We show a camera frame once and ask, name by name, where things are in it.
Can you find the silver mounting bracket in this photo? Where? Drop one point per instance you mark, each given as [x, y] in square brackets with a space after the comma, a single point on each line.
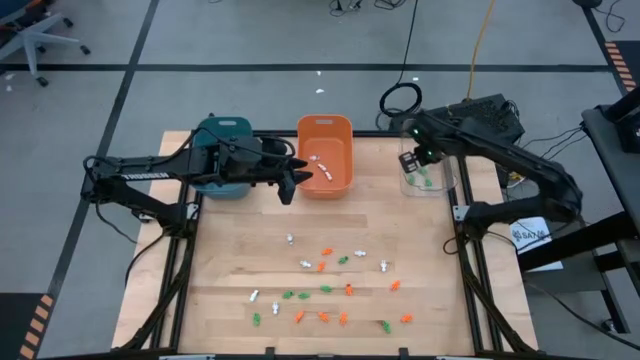
[459, 212]
[191, 211]

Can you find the black mesh computer case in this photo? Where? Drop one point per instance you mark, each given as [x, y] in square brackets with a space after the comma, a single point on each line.
[480, 107]

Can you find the black table frame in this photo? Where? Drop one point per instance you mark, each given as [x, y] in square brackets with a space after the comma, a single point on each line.
[365, 134]

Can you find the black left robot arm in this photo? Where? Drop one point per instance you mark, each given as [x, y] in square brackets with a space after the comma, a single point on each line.
[150, 170]

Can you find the silver aluminium bar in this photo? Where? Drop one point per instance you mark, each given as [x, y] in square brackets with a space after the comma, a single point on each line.
[457, 357]
[187, 357]

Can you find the yellow power plug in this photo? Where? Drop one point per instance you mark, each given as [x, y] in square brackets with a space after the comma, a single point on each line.
[515, 176]

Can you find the orange skeleton toy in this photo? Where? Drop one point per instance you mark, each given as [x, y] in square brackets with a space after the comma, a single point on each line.
[326, 251]
[406, 318]
[348, 289]
[321, 266]
[343, 318]
[323, 316]
[395, 285]
[298, 316]

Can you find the teal plastic bin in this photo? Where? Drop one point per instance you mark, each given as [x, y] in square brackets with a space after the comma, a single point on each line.
[242, 127]

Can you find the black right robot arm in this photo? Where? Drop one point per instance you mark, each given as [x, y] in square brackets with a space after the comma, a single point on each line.
[500, 150]

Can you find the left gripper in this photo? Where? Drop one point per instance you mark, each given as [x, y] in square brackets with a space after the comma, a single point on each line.
[240, 160]

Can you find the orange plastic bin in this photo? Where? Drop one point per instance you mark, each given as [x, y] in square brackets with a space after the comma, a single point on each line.
[340, 150]

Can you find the clear plastic bin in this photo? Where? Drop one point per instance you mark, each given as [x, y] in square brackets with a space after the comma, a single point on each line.
[440, 190]

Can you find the black frame clip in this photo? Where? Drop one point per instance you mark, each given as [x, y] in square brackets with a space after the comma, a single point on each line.
[402, 352]
[270, 352]

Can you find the black device on desk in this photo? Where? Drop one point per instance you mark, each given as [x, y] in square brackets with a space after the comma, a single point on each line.
[627, 130]

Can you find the white printed paper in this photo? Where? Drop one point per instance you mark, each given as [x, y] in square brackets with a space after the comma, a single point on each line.
[530, 245]

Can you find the black side stand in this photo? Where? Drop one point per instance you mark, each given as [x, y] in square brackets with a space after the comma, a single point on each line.
[575, 243]

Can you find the grey office chair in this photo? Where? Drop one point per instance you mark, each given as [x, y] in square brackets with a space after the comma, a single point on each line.
[31, 40]

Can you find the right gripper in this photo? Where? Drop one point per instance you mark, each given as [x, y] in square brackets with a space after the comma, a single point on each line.
[430, 137]

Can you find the black desk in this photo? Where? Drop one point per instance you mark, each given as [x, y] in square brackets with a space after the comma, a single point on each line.
[615, 175]

